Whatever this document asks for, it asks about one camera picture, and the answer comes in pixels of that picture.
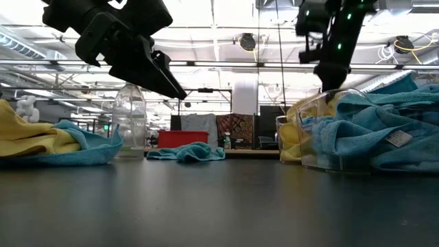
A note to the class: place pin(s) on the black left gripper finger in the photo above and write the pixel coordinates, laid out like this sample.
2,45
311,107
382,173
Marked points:
140,68
163,60

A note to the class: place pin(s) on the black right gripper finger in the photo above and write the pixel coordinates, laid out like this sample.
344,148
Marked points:
332,77

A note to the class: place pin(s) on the yellow microfiber towel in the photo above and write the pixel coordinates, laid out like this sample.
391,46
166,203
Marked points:
291,144
27,137
308,106

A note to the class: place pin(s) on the clear plastic spray bottle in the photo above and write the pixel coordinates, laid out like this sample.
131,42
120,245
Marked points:
129,120

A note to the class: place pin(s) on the grey cloth cover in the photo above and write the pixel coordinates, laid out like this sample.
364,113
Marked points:
200,121

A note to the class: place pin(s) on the black monitor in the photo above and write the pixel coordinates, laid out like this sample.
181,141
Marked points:
271,120

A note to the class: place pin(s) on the clear plastic basket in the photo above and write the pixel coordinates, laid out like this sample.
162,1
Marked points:
278,137
326,161

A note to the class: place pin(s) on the red storage bin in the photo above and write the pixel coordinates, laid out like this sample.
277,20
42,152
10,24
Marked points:
181,139

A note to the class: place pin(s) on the white column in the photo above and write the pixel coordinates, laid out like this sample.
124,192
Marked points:
245,92

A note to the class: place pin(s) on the patterned brown tapestry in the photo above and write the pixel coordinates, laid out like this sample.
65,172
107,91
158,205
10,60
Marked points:
236,128

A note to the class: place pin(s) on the small white spray bottle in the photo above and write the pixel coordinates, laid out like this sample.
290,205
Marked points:
227,142

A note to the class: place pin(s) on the white humanoid figure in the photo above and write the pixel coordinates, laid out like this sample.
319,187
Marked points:
27,108

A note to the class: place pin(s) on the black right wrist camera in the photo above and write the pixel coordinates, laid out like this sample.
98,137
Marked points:
312,20

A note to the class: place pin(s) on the black metal frame rig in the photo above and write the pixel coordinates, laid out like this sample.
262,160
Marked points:
209,90

